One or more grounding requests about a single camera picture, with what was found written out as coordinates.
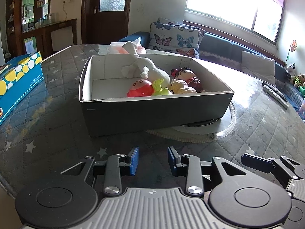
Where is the red round toy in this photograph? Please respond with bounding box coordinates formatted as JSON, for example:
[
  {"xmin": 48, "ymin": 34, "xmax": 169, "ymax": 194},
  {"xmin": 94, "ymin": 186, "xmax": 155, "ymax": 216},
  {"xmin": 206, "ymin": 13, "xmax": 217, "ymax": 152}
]
[{"xmin": 127, "ymin": 79, "xmax": 153, "ymax": 97}]

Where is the green round toy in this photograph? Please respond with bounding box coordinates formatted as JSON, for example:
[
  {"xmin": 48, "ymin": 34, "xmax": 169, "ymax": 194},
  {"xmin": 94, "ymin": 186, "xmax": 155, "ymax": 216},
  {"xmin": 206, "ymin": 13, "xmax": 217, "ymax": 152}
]
[{"xmin": 152, "ymin": 78, "xmax": 173, "ymax": 96}]

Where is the tan peanut toy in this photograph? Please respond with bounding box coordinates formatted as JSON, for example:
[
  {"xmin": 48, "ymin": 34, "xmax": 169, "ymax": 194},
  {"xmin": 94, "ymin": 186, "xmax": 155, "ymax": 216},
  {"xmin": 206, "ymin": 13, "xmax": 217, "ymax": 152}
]
[{"xmin": 169, "ymin": 79, "xmax": 197, "ymax": 94}]

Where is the white plush toy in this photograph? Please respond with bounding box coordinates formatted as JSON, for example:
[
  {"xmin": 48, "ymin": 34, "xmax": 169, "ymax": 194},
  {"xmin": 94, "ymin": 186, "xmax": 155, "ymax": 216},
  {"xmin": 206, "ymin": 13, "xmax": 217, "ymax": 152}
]
[{"xmin": 121, "ymin": 53, "xmax": 171, "ymax": 88}]

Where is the round induction cooker plate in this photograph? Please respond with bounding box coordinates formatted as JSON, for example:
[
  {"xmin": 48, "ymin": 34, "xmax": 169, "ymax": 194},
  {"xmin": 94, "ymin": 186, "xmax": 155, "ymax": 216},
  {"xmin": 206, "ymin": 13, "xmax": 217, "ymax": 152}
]
[{"xmin": 146, "ymin": 102, "xmax": 237, "ymax": 143}]

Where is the grey cardboard box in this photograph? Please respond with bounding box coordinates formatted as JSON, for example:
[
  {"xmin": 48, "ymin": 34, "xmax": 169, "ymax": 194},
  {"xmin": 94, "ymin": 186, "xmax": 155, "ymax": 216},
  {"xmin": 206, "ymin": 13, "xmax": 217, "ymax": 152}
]
[{"xmin": 79, "ymin": 54, "xmax": 234, "ymax": 137}]

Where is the clear plastic toy bin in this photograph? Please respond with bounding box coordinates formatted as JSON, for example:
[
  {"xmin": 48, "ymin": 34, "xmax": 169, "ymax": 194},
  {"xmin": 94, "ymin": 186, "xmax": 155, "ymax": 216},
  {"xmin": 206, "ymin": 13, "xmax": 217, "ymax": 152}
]
[{"xmin": 299, "ymin": 98, "xmax": 305, "ymax": 120}]

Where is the grey remote control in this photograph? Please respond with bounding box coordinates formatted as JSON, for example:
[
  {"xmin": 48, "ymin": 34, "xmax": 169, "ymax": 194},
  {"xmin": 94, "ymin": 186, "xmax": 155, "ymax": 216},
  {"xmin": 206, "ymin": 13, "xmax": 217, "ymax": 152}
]
[{"xmin": 263, "ymin": 85, "xmax": 289, "ymax": 109}]

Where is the black remote control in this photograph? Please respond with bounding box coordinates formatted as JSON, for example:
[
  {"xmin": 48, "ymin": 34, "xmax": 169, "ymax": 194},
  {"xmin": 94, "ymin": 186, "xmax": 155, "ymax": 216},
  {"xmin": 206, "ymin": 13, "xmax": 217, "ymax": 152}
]
[{"xmin": 262, "ymin": 82, "xmax": 288, "ymax": 102}]

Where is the red-haired doll toy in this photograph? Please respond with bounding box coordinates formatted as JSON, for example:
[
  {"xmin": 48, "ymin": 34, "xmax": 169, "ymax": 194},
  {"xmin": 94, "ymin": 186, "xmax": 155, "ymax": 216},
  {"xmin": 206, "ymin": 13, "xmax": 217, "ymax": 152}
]
[{"xmin": 171, "ymin": 67, "xmax": 205, "ymax": 93}]

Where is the stuffed animals pile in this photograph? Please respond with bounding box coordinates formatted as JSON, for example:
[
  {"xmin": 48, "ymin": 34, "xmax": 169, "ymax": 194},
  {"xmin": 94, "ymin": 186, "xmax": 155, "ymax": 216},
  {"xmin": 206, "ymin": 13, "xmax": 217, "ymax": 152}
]
[{"xmin": 286, "ymin": 63, "xmax": 305, "ymax": 97}]

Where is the blue sofa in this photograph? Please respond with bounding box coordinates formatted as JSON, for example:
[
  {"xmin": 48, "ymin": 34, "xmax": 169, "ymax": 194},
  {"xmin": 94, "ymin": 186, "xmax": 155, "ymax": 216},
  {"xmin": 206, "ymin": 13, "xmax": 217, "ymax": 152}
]
[{"xmin": 117, "ymin": 29, "xmax": 305, "ymax": 110}]

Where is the grey cushion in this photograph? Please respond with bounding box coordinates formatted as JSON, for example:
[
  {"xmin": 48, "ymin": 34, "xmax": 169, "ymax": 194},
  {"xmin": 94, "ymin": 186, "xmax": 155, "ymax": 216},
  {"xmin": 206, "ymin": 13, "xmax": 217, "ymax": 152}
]
[{"xmin": 241, "ymin": 51, "xmax": 275, "ymax": 85}]

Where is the pink tissue pack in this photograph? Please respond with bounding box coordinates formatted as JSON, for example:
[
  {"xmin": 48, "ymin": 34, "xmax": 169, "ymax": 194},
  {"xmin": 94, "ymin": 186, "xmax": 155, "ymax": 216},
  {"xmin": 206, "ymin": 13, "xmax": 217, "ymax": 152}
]
[{"xmin": 107, "ymin": 41, "xmax": 146, "ymax": 54}]

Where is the butterfly pattern pillow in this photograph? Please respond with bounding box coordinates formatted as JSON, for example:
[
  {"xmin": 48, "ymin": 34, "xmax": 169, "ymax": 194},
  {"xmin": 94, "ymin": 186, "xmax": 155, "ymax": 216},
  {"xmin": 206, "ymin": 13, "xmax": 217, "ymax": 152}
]
[{"xmin": 148, "ymin": 20, "xmax": 205, "ymax": 58}]

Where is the flower pinwheel toy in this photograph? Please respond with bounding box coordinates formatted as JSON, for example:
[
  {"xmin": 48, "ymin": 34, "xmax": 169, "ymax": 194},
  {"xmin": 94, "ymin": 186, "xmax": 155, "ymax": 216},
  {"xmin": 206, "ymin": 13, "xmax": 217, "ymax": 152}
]
[{"xmin": 285, "ymin": 40, "xmax": 297, "ymax": 65}]

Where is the blue yellow tissue box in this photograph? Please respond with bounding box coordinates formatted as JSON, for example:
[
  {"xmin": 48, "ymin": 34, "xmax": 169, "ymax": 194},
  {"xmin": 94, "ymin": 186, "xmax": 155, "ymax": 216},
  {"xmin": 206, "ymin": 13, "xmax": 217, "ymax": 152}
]
[{"xmin": 0, "ymin": 52, "xmax": 43, "ymax": 123}]

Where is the dark wooden door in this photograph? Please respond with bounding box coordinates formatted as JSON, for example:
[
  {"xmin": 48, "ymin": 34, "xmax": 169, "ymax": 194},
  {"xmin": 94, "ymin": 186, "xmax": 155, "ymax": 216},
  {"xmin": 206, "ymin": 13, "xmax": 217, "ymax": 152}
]
[{"xmin": 81, "ymin": 0, "xmax": 131, "ymax": 44}]

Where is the dark wooden cabinet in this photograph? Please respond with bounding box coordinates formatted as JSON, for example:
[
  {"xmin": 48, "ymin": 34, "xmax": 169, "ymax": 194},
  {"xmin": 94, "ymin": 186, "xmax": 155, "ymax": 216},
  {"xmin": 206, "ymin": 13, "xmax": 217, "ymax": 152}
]
[{"xmin": 4, "ymin": 0, "xmax": 77, "ymax": 57}]

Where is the window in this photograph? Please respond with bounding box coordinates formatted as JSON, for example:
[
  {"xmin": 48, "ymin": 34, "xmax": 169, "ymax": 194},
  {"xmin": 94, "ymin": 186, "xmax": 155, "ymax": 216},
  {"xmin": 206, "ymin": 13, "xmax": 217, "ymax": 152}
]
[{"xmin": 186, "ymin": 0, "xmax": 285, "ymax": 44}]

